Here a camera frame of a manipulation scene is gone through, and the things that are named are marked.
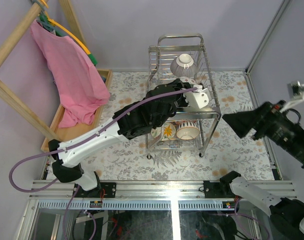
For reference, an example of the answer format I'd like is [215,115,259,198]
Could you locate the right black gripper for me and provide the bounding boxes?
[220,96,304,163]

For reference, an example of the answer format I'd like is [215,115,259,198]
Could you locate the green plastic hanger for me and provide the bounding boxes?
[37,13,98,66]

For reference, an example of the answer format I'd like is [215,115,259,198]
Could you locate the cream bowl orange rim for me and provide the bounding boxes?
[176,121,200,140]

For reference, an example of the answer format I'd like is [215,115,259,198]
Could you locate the stainless steel dish rack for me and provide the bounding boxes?
[146,33,221,159]

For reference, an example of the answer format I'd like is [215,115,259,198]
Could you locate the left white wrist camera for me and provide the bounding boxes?
[184,84,212,109]

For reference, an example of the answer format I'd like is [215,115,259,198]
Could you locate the wooden tray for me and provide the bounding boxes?
[41,68,113,152]

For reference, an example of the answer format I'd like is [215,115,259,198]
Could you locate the yellow plastic hanger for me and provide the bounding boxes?
[43,0,91,56]

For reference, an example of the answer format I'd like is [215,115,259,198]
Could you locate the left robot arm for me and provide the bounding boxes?
[49,78,206,197]

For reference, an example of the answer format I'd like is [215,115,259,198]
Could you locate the orange flower patterned bowl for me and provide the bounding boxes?
[151,122,176,141]

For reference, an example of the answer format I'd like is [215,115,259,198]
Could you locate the pink cloth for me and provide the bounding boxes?
[30,21,110,128]

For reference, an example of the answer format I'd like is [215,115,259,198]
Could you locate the purple striped bowl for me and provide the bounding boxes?
[170,53,197,78]

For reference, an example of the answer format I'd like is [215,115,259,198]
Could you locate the aluminium rail frame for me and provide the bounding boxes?
[16,178,304,240]

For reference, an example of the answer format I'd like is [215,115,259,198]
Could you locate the wooden clothes rack frame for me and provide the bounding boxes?
[0,0,86,151]

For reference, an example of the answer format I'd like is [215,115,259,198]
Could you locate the aluminium corner post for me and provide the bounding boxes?
[245,0,292,75]

